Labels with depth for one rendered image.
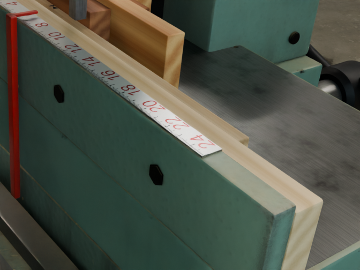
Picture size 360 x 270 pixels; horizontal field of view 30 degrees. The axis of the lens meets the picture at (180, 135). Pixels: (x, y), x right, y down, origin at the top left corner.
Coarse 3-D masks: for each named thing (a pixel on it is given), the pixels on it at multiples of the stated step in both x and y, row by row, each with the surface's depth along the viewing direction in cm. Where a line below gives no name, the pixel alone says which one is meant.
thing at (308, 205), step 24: (24, 0) 48; (96, 48) 42; (120, 72) 40; (168, 96) 38; (192, 120) 36; (216, 144) 34; (240, 144) 34; (264, 168) 33; (288, 192) 31; (312, 192) 31; (312, 216) 31; (288, 240) 31; (312, 240) 32; (288, 264) 32
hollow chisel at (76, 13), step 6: (72, 0) 45; (78, 0) 45; (84, 0) 46; (72, 6) 46; (78, 6) 45; (84, 6) 46; (72, 12) 46; (78, 12) 46; (84, 12) 46; (72, 18) 46; (78, 18) 46; (84, 18) 46
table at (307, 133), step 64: (192, 64) 54; (256, 64) 55; (320, 64) 64; (0, 128) 51; (256, 128) 46; (320, 128) 47; (64, 192) 45; (128, 192) 38; (320, 192) 40; (128, 256) 40; (192, 256) 35; (320, 256) 35
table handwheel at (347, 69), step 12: (312, 48) 75; (324, 60) 74; (324, 72) 72; (336, 72) 71; (348, 72) 71; (324, 84) 70; (336, 84) 71; (348, 84) 70; (336, 96) 70; (348, 96) 70
